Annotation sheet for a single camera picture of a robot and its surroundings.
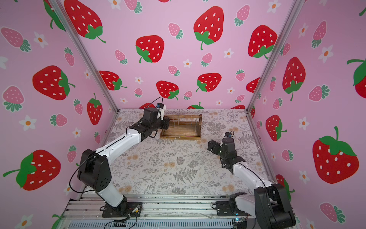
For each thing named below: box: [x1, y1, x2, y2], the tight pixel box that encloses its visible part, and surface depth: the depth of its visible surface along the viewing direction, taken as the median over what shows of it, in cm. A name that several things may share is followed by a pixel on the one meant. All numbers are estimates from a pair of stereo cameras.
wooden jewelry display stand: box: [160, 114, 203, 141], surface depth 103 cm
